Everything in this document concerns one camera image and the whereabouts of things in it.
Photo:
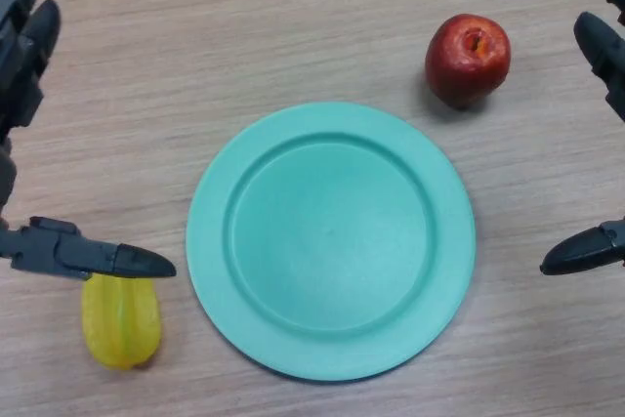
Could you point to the red apple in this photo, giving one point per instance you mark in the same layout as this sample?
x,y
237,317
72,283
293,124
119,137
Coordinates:
x,y
468,61

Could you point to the green round plate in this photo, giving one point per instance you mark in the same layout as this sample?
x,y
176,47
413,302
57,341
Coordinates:
x,y
330,241

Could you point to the yellow starfruit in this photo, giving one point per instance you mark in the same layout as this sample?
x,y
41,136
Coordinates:
x,y
121,325

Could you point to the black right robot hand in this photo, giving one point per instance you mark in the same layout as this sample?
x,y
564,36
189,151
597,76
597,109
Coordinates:
x,y
603,53

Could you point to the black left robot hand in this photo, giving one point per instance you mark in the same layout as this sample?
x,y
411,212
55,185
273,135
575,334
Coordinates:
x,y
29,70

